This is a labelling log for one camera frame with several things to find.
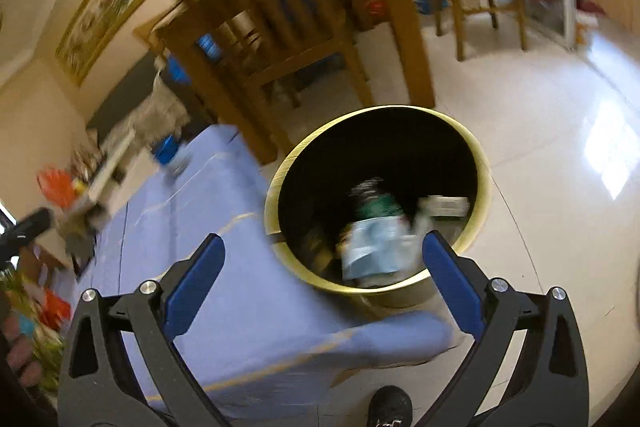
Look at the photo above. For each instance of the black shoe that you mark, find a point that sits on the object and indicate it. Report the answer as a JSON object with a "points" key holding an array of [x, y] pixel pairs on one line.
{"points": [[390, 407]]}

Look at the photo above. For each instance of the wooden slat-back chair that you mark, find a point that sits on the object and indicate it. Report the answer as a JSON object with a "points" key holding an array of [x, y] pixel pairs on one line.
{"points": [[280, 32]]}

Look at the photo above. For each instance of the wooden dining table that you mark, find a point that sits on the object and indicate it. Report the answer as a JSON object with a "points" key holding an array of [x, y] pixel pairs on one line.
{"points": [[400, 7]]}

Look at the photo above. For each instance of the orange packet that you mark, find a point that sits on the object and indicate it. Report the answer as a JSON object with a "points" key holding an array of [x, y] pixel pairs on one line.
{"points": [[55, 187]]}

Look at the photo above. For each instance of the glass jar with blue lid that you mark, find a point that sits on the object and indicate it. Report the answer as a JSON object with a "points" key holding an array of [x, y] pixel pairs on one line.
{"points": [[172, 157]]}

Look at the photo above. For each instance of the gold framed painting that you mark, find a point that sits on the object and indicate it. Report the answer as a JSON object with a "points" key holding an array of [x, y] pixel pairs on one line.
{"points": [[97, 22]]}

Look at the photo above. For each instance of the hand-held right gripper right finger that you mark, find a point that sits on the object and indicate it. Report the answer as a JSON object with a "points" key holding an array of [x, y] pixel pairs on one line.
{"points": [[452, 287]]}

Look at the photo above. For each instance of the colourful printed bag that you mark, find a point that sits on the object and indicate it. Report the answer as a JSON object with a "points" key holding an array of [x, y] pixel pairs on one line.
{"points": [[42, 327]]}

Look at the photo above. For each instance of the white cabinet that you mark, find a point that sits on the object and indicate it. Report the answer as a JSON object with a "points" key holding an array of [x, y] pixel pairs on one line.
{"points": [[112, 167]]}

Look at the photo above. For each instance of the person's left hand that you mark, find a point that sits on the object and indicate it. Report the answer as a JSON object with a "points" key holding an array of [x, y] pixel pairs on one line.
{"points": [[24, 357]]}

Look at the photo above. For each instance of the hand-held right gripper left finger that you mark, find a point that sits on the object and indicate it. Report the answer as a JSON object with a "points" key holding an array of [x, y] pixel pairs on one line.
{"points": [[195, 292]]}

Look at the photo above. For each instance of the white carton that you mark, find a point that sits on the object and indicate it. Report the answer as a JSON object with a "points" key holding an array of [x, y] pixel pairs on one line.
{"points": [[445, 207]]}

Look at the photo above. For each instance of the black bin with yellow rim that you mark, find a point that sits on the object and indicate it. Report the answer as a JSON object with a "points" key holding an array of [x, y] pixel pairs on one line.
{"points": [[380, 147]]}

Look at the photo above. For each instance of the blue plastic bag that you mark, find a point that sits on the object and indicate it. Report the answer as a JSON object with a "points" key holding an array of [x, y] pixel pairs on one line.
{"points": [[179, 72]]}

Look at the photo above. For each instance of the blue tablecloth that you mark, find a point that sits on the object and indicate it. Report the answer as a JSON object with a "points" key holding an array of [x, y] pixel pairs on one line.
{"points": [[240, 267]]}

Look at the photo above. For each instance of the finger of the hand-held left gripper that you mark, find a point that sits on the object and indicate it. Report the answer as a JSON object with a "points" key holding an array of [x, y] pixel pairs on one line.
{"points": [[30, 224]]}

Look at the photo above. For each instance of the blue face mask pack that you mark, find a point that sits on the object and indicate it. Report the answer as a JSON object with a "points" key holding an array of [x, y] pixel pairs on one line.
{"points": [[375, 249]]}

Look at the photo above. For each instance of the green can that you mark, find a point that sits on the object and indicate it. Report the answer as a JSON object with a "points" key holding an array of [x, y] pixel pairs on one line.
{"points": [[377, 202]]}

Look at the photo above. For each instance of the dark sofa with lace cover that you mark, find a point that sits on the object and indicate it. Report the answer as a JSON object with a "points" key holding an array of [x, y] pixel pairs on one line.
{"points": [[145, 107]]}

